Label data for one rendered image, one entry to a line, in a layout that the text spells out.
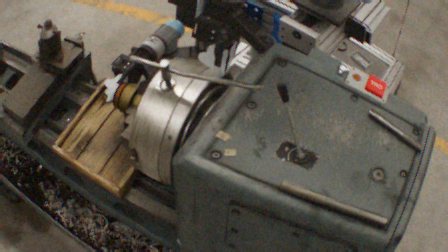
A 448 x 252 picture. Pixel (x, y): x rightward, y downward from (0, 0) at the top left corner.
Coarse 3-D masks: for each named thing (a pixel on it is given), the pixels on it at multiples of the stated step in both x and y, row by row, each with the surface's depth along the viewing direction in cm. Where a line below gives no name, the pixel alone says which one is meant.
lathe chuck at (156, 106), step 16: (176, 64) 149; (192, 64) 150; (160, 80) 145; (176, 80) 144; (192, 80) 145; (144, 96) 144; (160, 96) 143; (176, 96) 142; (144, 112) 143; (160, 112) 142; (144, 128) 143; (160, 128) 142; (144, 144) 144; (160, 144) 142; (144, 160) 147
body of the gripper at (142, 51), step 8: (136, 48) 173; (144, 48) 170; (120, 56) 168; (128, 56) 168; (144, 56) 171; (152, 56) 171; (112, 64) 166; (120, 64) 166; (128, 64) 166; (136, 64) 166; (120, 72) 167; (136, 72) 166; (128, 80) 166; (136, 80) 169
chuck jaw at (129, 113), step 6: (132, 108) 157; (126, 114) 156; (132, 114) 155; (126, 120) 154; (132, 120) 154; (126, 126) 154; (126, 132) 151; (126, 138) 149; (126, 144) 151; (132, 150) 149; (132, 156) 150; (138, 156) 149
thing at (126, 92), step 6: (120, 84) 160; (126, 84) 161; (132, 84) 160; (120, 90) 159; (126, 90) 158; (132, 90) 158; (114, 96) 160; (120, 96) 159; (126, 96) 158; (132, 96) 157; (138, 96) 158; (114, 102) 160; (120, 102) 158; (126, 102) 158; (132, 102) 158; (138, 102) 158; (120, 108) 160; (126, 108) 158
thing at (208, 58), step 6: (210, 48) 129; (204, 54) 131; (210, 54) 130; (204, 60) 131; (210, 60) 131; (222, 60) 129; (210, 66) 132; (216, 66) 130; (222, 66) 130; (216, 72) 131; (222, 72) 132
